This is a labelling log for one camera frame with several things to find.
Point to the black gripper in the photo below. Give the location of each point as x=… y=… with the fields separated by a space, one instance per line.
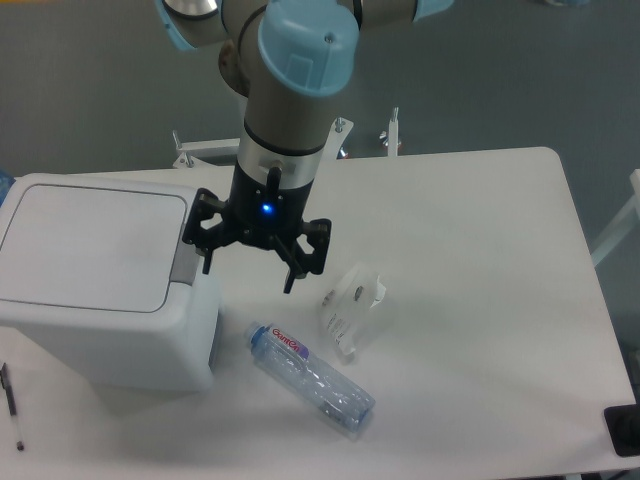
x=266 y=211

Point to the white push-lid trash can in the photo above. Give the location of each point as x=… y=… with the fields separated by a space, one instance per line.
x=96 y=272

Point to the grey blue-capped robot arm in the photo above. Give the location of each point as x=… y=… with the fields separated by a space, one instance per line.
x=294 y=57

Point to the torn white paper package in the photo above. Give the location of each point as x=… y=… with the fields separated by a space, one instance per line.
x=344 y=310

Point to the clear plastic water bottle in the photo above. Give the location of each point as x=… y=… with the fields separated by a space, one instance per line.
x=291 y=363

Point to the blue object at left edge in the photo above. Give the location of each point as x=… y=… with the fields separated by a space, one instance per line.
x=6 y=182

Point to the black and clear pen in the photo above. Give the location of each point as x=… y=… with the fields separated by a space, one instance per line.
x=12 y=406

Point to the black device at table edge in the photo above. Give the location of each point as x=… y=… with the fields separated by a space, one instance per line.
x=623 y=425

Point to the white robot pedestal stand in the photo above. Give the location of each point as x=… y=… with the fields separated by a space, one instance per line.
x=219 y=152

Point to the white frame post with bolt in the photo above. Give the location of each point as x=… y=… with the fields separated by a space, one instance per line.
x=390 y=138

